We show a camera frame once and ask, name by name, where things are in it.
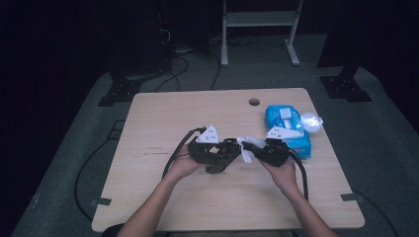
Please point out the blue wet wipe pack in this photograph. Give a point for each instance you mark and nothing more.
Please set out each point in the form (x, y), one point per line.
(301, 146)

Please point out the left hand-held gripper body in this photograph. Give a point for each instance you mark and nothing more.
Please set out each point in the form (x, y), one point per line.
(202, 153)

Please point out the white metal stand frame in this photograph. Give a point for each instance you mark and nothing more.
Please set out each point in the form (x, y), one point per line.
(258, 18)

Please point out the black stand base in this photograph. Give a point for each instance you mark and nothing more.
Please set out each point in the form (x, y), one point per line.
(120, 92)
(344, 87)

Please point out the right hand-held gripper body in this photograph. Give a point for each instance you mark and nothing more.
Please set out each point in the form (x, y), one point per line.
(276, 153)

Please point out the white wet wipe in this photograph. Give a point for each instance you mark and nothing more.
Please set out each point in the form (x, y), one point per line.
(246, 156)

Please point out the person's right hand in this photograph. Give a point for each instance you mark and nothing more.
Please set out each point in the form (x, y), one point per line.
(285, 177)

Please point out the clear plastic lid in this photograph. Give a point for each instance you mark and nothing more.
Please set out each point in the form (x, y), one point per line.
(311, 122)

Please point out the person's left hand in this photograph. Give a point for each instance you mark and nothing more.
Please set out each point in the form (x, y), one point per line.
(184, 166)

